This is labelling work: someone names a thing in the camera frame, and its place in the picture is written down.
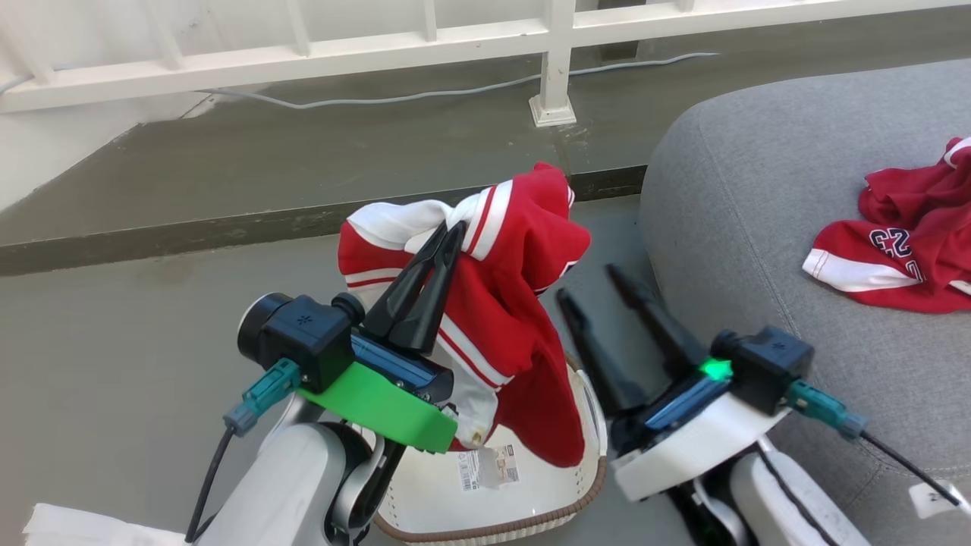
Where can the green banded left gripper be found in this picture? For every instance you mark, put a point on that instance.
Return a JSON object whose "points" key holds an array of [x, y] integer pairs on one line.
{"points": [[379, 406]]}

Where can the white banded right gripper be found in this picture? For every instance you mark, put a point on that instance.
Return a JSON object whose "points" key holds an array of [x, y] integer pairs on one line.
{"points": [[683, 447]]}

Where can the red white striped jersey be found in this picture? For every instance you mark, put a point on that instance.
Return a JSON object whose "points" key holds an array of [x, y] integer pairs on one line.
{"points": [[523, 303]]}

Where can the red jersey with number print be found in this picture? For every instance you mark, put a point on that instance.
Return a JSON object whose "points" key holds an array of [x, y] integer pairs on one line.
{"points": [[910, 280]]}

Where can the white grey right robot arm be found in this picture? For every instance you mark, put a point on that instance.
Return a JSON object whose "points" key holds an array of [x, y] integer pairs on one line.
{"points": [[789, 500]]}

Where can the grey fabric sofa seat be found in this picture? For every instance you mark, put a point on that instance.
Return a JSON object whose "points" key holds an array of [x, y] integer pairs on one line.
{"points": [[743, 189]]}

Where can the white laundry basket brown rim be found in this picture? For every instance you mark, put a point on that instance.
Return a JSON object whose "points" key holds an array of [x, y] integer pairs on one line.
{"points": [[531, 508]]}

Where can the white barcode label sticker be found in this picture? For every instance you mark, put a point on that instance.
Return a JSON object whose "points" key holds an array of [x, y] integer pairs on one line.
{"points": [[489, 468]]}

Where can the white metal railing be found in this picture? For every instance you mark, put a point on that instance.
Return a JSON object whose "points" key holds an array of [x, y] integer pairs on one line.
{"points": [[303, 61]]}

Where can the small white tag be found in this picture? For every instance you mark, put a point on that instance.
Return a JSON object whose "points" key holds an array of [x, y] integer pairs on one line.
{"points": [[929, 500]]}

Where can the white cloth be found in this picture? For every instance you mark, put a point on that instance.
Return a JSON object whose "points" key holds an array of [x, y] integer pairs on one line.
{"points": [[91, 527]]}

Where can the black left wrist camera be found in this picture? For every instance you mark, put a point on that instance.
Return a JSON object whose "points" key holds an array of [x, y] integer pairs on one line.
{"points": [[303, 337]]}

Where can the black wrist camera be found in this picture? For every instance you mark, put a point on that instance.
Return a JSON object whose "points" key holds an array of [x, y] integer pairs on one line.
{"points": [[770, 368], [303, 337]]}

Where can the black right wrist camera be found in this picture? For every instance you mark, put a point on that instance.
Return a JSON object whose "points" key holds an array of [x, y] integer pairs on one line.
{"points": [[770, 368]]}

